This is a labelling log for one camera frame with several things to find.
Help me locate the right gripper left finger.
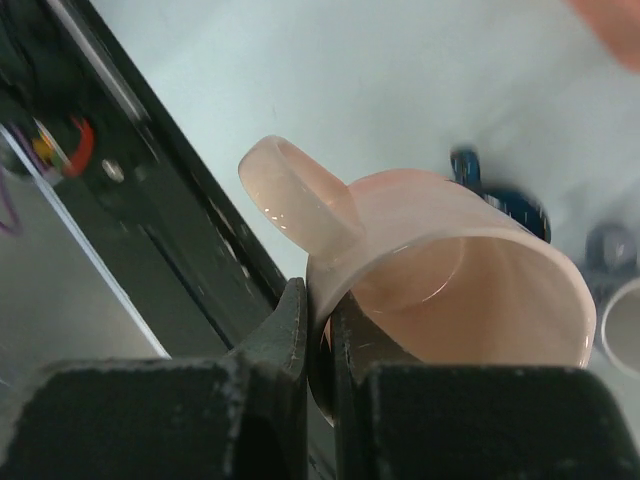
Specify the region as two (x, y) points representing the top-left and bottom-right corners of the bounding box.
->
(1, 278), (308, 479)

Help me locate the dark blue mug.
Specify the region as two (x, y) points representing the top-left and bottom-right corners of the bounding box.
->
(449, 146), (551, 243)

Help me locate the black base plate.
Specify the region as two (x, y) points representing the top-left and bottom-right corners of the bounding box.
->
(1, 1), (285, 353)

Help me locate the grey blue mug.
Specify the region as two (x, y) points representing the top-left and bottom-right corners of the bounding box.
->
(580, 222), (639, 378)

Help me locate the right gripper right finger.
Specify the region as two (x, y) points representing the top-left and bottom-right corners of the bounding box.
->
(331, 296), (635, 479)

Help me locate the salmon plastic tray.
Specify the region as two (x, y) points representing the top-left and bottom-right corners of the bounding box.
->
(566, 0), (639, 74)

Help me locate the large peach mug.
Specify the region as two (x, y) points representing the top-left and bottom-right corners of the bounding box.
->
(238, 136), (597, 422)

